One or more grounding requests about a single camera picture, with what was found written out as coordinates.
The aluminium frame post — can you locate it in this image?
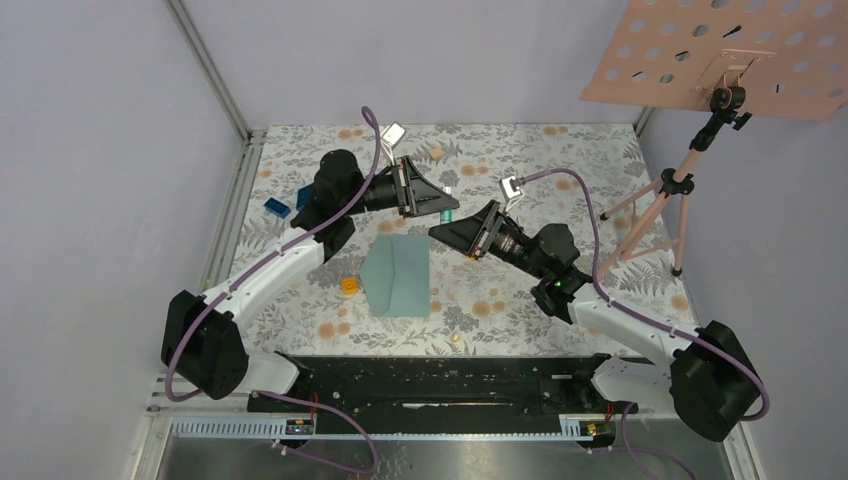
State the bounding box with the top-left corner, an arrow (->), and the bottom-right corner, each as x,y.
164,0 -> 253,142

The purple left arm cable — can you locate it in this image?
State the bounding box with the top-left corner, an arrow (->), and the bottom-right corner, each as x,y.
164,105 -> 407,478

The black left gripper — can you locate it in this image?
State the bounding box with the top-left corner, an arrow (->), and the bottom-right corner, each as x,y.
343,156 -> 459,219

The large blue lego brick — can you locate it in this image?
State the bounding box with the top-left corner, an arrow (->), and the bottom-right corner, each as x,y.
296,184 -> 314,212

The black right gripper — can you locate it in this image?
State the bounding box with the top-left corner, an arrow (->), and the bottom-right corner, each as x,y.
429,199 -> 549,280

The small orange lego brick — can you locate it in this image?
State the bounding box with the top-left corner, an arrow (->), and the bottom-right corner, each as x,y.
341,277 -> 359,295

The floral patterned table mat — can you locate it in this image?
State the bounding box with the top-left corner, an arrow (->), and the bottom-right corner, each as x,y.
232,124 -> 649,356

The teal paper envelope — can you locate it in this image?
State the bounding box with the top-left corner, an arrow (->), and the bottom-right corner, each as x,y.
360,234 -> 431,318

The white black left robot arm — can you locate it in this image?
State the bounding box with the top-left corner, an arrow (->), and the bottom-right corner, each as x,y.
161,150 -> 459,411

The pink music stand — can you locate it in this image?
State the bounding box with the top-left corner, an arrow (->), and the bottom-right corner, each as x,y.
581,1 -> 847,264

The white slotted cable duct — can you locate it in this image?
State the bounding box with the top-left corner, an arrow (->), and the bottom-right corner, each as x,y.
170,415 -> 603,442

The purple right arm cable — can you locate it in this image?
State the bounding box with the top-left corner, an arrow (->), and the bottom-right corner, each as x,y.
498,167 -> 772,480

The small blue lego brick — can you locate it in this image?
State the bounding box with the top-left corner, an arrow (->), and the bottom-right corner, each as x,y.
263,198 -> 291,219

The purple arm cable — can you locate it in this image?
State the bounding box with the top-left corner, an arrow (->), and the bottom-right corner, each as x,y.
164,105 -> 407,478
498,167 -> 772,480

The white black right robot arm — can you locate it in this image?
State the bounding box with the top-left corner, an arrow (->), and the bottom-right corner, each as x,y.
428,201 -> 764,442

